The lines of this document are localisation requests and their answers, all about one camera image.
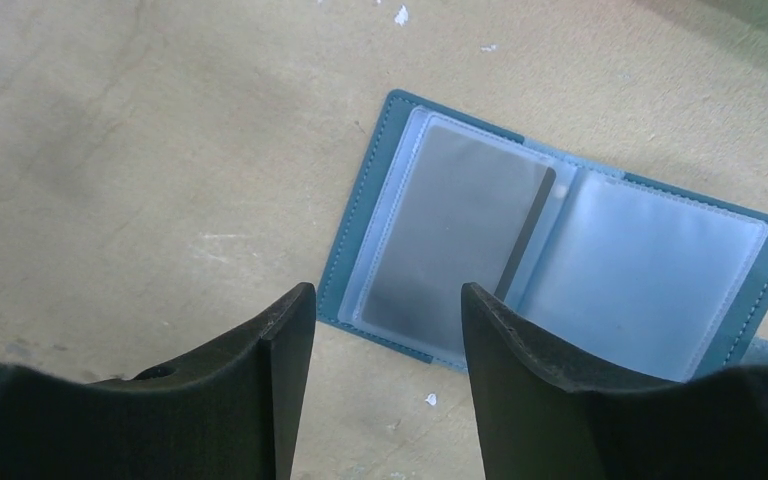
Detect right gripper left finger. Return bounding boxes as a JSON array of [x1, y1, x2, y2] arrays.
[[0, 283, 316, 479]]

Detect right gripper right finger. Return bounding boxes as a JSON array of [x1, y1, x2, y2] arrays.
[[461, 283, 768, 479]]

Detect blue card holder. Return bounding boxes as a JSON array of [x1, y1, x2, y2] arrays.
[[317, 90, 768, 381]]

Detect green plastic bin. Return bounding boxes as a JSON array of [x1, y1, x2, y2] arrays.
[[639, 1, 768, 36]]

